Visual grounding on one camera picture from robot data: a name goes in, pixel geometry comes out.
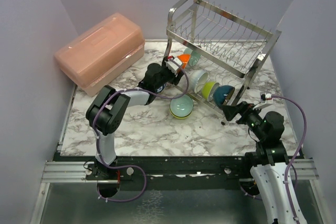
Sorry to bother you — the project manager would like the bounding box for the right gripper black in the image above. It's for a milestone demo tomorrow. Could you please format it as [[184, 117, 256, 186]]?
[[220, 100, 267, 140]]

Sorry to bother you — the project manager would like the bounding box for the dark teal beige bowl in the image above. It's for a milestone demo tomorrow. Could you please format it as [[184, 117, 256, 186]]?
[[213, 85, 235, 108]]

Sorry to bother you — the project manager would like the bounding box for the white grey bottom bowl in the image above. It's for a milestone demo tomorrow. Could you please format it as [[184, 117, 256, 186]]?
[[188, 70, 208, 93]]

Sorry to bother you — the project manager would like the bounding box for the pink plastic storage box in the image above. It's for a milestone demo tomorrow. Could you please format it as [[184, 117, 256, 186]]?
[[55, 13, 145, 97]]

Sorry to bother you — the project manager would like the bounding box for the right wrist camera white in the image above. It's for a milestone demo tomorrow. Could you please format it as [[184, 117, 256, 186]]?
[[253, 93, 273, 110]]

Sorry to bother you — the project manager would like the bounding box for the stainless steel dish rack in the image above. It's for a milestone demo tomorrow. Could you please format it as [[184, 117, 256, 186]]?
[[160, 0, 282, 125]]

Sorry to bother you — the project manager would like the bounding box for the white orange bowl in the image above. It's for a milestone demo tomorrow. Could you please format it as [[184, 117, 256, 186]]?
[[178, 54, 191, 69]]

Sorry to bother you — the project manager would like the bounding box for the grey patterned bowl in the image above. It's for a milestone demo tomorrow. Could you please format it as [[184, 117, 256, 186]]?
[[170, 95, 194, 116]]

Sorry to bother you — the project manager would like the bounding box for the lime green white bowl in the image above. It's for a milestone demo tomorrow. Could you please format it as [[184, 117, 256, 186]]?
[[202, 81, 219, 101]]

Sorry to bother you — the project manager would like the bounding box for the mint green brown-rimmed bowl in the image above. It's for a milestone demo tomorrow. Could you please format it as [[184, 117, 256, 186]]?
[[184, 48, 201, 67]]

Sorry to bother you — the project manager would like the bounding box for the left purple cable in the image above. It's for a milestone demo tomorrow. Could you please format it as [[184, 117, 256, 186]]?
[[92, 69, 190, 203]]

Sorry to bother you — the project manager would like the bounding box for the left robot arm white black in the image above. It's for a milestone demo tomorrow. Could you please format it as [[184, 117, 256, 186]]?
[[86, 56, 187, 179]]

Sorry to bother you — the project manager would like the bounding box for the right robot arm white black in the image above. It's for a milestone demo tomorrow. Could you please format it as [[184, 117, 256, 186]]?
[[221, 102, 307, 223]]

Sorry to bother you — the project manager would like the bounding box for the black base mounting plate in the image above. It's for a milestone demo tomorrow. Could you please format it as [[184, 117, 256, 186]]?
[[53, 152, 258, 196]]

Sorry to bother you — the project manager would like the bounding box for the yellow-green bottom bowl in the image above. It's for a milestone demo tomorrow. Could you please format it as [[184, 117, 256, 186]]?
[[170, 111, 192, 120]]

